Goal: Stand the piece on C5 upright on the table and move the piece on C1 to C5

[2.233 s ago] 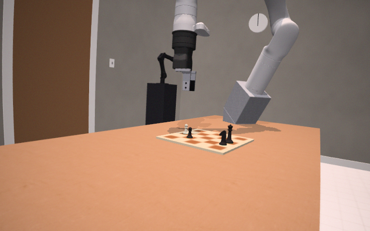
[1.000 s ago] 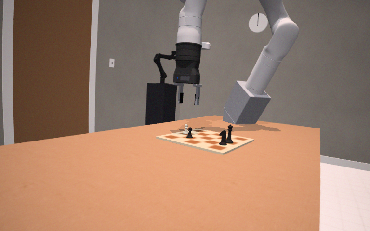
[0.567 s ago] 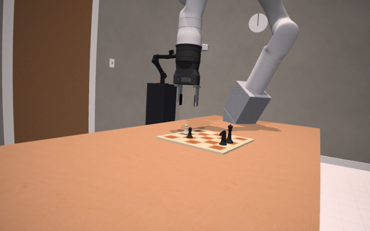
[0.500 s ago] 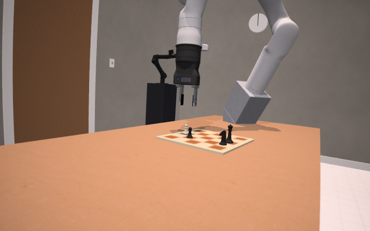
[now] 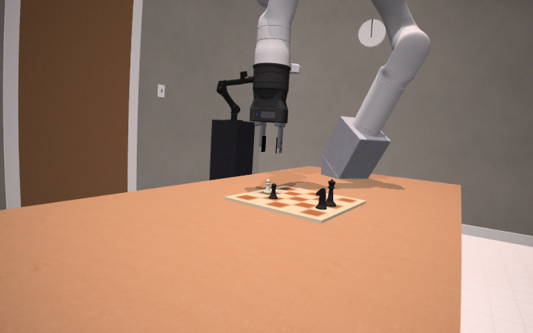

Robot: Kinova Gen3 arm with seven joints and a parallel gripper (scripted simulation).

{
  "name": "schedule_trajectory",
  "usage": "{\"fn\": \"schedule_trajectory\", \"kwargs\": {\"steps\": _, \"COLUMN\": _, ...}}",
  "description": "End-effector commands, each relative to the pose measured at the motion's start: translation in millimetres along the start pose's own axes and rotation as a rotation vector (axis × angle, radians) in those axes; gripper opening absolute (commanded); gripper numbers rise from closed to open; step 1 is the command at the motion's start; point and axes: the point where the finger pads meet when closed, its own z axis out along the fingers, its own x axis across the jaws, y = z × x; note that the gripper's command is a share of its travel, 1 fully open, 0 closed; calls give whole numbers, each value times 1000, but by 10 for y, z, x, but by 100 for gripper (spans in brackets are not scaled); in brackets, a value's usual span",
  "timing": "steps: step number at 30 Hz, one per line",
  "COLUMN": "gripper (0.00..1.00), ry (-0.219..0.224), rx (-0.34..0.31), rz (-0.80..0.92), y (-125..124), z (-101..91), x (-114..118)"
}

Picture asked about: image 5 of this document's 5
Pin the brown and cream chessboard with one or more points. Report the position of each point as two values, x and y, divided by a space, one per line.
295 202

